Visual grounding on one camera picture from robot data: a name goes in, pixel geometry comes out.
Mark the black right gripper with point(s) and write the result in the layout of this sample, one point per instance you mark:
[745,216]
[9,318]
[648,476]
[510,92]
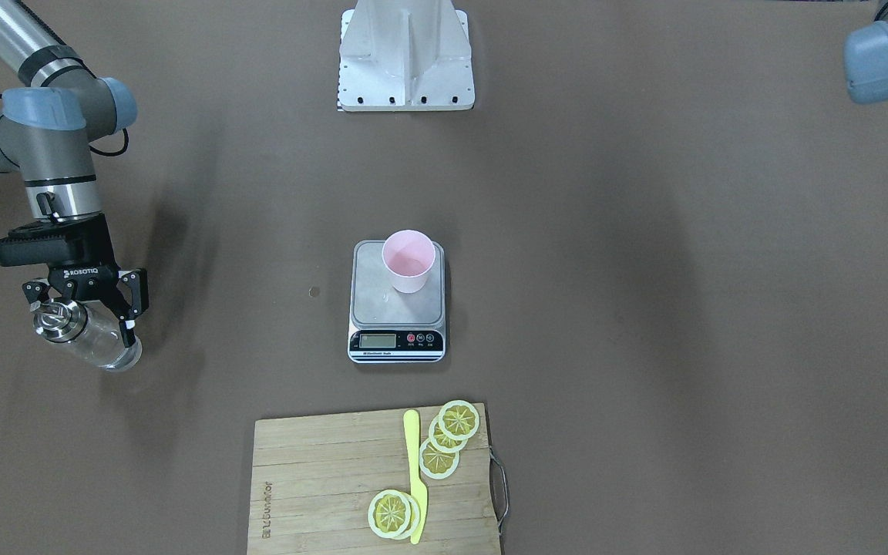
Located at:
[89,278]

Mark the glass sauce bottle steel cap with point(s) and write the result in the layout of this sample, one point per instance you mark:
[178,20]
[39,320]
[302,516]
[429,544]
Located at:
[82,331]

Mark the pink plastic cup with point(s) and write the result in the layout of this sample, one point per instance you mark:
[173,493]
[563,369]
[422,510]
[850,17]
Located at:
[408,256]

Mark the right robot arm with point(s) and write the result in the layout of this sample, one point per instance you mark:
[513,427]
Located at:
[46,130]

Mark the silver kitchen scale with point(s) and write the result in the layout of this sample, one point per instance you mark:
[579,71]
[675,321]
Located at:
[386,326]

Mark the bamboo cutting board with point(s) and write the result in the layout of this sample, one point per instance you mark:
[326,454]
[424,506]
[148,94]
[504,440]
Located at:
[313,478]

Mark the lemon slice front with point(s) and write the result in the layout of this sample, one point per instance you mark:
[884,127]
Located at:
[388,513]

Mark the lemon slice middle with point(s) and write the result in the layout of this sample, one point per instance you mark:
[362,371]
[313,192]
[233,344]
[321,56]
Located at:
[442,442]

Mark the yellow plastic knife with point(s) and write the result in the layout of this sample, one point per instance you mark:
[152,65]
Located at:
[417,488]

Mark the lemon slice lower of stack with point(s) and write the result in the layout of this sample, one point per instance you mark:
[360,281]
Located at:
[436,464]

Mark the lemon slice under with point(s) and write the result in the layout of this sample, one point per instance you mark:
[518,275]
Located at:
[414,520]

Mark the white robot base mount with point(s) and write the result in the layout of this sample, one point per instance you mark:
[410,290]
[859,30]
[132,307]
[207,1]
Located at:
[405,56]

